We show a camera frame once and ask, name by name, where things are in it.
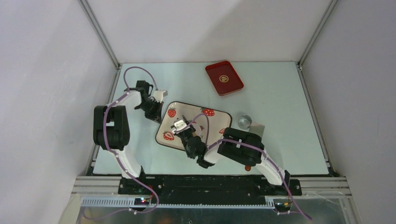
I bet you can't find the strawberry print tray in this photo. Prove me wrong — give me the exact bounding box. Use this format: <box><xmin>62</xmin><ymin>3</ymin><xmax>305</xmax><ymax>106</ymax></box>
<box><xmin>155</xmin><ymin>101</ymin><xmax>232</xmax><ymax>151</ymax></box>

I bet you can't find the aluminium frame rail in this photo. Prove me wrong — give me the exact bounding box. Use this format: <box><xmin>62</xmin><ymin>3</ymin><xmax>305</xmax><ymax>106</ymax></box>
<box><xmin>72</xmin><ymin>175</ymin><xmax>352</xmax><ymax>209</ymax></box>

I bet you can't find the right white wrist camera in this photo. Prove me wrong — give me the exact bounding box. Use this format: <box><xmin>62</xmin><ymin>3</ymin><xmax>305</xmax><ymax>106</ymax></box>
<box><xmin>171</xmin><ymin>119</ymin><xmax>187</xmax><ymax>134</ymax></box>

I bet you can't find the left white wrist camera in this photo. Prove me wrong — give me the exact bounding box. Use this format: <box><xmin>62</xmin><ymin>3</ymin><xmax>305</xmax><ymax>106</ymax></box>
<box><xmin>153</xmin><ymin>90</ymin><xmax>168</xmax><ymax>103</ymax></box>

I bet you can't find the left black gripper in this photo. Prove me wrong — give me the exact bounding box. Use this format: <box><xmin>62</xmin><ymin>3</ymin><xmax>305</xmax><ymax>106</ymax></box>
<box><xmin>137</xmin><ymin>99</ymin><xmax>164</xmax><ymax>125</ymax></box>

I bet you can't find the metal spatula red handle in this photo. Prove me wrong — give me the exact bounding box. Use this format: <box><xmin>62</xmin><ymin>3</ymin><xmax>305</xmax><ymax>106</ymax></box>
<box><xmin>245</xmin><ymin>122</ymin><xmax>265</xmax><ymax>172</ymax></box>

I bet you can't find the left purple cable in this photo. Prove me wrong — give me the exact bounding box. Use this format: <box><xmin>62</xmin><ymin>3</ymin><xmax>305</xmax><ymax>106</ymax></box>
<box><xmin>82</xmin><ymin>66</ymin><xmax>160</xmax><ymax>220</ymax></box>

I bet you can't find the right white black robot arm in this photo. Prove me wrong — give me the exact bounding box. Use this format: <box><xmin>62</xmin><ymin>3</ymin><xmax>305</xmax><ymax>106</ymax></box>
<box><xmin>171</xmin><ymin>113</ymin><xmax>290</xmax><ymax>195</ymax></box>

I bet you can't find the red lacquer tray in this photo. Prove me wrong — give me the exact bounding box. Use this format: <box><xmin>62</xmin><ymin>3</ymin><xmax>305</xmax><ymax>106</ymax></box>
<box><xmin>205</xmin><ymin>61</ymin><xmax>244</xmax><ymax>96</ymax></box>

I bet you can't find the round metal cutter ring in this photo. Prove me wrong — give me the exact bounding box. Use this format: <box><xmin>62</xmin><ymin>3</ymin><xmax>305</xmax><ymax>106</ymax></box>
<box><xmin>237</xmin><ymin>115</ymin><xmax>253</xmax><ymax>130</ymax></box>

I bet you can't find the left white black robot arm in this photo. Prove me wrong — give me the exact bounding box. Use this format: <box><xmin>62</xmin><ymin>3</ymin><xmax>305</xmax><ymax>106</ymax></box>
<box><xmin>93</xmin><ymin>80</ymin><xmax>167</xmax><ymax>194</ymax></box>

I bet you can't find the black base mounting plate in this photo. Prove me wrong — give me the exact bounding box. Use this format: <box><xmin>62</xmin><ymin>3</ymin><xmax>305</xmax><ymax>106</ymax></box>
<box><xmin>118</xmin><ymin>175</ymin><xmax>302</xmax><ymax>206</ymax></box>

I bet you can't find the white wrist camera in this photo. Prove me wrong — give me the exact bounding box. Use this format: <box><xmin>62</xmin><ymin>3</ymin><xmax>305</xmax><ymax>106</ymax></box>
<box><xmin>171</xmin><ymin>119</ymin><xmax>187</xmax><ymax>134</ymax></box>
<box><xmin>153</xmin><ymin>90</ymin><xmax>168</xmax><ymax>103</ymax></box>

